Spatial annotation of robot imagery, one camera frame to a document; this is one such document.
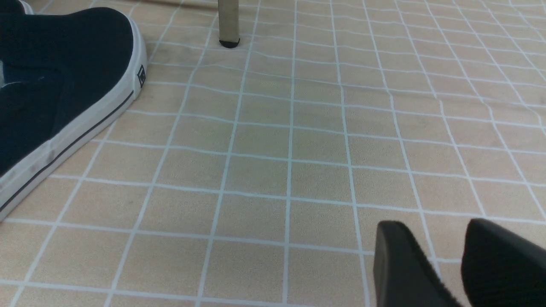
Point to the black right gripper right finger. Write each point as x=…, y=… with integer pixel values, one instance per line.
x=501, y=268

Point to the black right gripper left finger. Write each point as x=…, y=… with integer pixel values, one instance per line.
x=403, y=276

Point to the navy slip-on shoe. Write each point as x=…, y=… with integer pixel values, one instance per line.
x=64, y=78

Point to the steel shoe rack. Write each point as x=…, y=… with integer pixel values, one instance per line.
x=228, y=18

